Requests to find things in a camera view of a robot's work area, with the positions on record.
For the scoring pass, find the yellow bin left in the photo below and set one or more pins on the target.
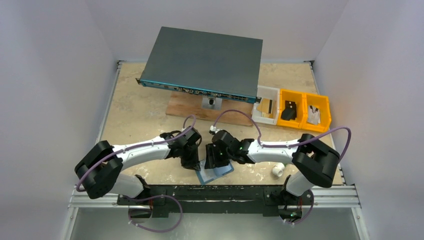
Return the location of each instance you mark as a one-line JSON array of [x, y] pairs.
[[297, 97]]

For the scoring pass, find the blue card holder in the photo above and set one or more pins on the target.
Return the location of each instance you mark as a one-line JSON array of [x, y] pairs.
[[215, 174]]

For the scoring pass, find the grey network switch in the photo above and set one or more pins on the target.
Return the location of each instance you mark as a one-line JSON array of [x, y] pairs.
[[204, 64]]

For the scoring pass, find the amber item in tray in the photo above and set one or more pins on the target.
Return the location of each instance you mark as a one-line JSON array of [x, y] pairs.
[[263, 108]]

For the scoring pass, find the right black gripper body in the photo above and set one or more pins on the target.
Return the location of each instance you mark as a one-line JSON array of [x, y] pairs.
[[214, 156]]

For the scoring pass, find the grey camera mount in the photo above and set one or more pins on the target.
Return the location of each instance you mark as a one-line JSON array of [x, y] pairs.
[[212, 103]]

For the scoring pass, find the white pvc pipe fitting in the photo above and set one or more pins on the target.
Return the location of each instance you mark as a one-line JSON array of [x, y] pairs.
[[278, 169]]

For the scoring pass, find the white tray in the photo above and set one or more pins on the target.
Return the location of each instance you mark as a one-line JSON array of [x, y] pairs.
[[270, 93]]

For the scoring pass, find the yellow bin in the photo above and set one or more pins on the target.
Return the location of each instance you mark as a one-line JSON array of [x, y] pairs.
[[323, 103], [297, 97]]

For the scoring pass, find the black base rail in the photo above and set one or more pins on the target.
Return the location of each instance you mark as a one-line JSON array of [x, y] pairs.
[[267, 200]]

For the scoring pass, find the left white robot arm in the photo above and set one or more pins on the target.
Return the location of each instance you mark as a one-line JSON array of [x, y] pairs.
[[100, 172]]

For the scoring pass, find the white diamond VIP card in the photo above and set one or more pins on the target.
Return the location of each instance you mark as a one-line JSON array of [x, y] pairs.
[[313, 115]]

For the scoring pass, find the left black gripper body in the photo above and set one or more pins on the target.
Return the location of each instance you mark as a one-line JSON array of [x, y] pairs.
[[189, 150]]

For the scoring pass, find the grey card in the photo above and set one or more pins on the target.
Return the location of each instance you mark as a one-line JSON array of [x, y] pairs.
[[270, 107]]

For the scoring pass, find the clear plastic card sleeves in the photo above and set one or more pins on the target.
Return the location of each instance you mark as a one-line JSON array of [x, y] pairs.
[[208, 175]]

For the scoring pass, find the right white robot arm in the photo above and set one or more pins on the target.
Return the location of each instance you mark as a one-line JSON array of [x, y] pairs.
[[316, 161]]

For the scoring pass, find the black block in bin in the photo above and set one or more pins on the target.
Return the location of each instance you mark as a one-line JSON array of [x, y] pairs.
[[290, 105]]

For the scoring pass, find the yellow bin right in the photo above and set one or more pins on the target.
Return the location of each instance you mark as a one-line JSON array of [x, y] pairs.
[[323, 103]]

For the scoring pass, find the wooden board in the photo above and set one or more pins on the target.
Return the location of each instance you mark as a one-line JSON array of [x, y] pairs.
[[184, 104]]

